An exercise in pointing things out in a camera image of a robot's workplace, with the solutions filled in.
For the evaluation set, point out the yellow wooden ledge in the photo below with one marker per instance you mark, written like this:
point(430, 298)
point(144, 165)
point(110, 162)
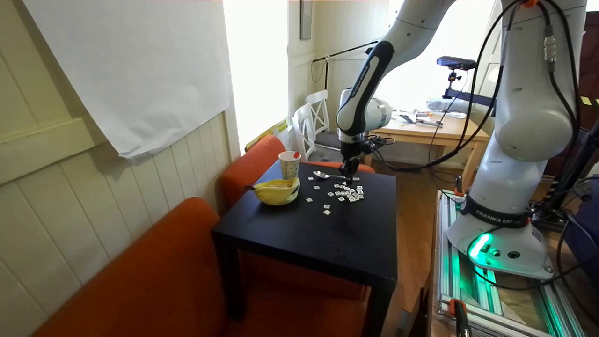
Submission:
point(264, 134)

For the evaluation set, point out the black square side table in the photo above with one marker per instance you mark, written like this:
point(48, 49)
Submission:
point(310, 237)

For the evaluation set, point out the orange armchair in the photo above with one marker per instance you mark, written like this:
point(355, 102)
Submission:
point(249, 169)

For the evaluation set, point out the black camera on stand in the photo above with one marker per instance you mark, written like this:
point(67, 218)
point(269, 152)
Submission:
point(455, 62)

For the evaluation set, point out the small red object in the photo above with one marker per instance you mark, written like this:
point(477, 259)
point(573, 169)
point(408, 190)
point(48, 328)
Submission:
point(294, 154)

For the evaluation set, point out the aluminium robot mounting base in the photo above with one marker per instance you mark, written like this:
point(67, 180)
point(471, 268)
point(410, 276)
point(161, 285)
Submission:
point(455, 281)

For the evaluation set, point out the wooden desk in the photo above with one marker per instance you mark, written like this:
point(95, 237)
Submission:
point(436, 132)

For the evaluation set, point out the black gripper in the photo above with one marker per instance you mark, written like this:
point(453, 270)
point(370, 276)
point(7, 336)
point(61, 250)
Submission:
point(350, 147)

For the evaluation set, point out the orange black clamp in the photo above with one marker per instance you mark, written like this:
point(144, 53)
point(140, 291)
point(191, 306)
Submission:
point(458, 310)

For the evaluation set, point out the dark blue chair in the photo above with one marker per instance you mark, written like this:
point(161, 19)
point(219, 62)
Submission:
point(586, 235)

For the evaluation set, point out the metal spoon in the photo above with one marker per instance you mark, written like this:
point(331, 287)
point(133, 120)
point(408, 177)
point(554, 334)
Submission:
point(324, 175)

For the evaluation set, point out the long orange sofa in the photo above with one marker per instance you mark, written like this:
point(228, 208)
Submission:
point(136, 281)

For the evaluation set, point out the yellow crumpled bag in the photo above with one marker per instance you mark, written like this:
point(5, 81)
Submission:
point(275, 192)

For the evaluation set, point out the white cloth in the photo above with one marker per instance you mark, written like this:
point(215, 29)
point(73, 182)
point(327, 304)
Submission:
point(290, 137)

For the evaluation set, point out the large white paper sheet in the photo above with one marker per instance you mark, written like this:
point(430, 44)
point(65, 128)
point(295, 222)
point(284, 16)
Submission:
point(136, 68)

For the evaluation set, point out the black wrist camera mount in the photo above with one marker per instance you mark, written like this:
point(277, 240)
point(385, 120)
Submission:
point(374, 145)

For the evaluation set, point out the white dotted paper cup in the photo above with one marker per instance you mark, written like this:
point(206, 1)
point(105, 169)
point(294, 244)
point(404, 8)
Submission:
point(288, 169)

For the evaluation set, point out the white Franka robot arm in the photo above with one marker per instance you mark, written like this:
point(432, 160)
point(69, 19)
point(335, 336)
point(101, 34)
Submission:
point(529, 113)

